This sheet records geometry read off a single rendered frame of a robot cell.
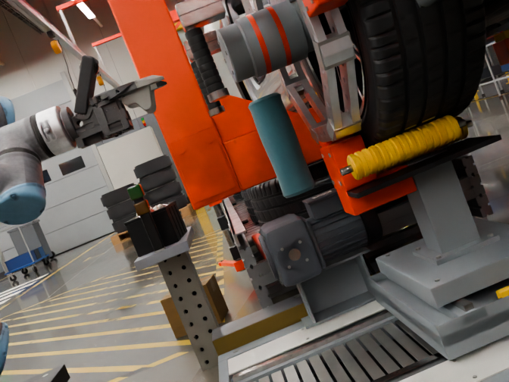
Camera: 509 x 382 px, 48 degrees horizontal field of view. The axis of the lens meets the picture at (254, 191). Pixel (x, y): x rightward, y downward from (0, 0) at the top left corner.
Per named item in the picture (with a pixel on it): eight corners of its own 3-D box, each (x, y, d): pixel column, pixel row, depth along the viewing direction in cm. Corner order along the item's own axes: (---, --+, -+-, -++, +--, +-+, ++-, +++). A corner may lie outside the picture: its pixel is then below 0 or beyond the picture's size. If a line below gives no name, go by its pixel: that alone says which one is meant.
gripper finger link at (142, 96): (173, 100, 112) (132, 117, 114) (161, 71, 112) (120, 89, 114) (167, 99, 109) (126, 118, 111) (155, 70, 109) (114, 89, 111)
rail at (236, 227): (281, 286, 190) (256, 226, 188) (254, 298, 189) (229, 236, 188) (241, 218, 436) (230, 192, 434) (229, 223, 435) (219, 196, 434)
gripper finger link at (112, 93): (144, 89, 113) (106, 106, 115) (140, 81, 113) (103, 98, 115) (134, 89, 108) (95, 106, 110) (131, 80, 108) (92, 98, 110)
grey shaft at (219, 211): (248, 269, 300) (213, 181, 297) (238, 273, 300) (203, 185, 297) (248, 266, 309) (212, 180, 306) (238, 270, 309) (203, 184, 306)
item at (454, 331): (611, 295, 116) (595, 252, 115) (451, 365, 114) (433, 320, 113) (491, 256, 166) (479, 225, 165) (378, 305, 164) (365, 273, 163)
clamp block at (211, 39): (223, 47, 147) (215, 27, 146) (189, 60, 146) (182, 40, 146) (222, 51, 152) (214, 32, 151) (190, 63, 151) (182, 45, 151)
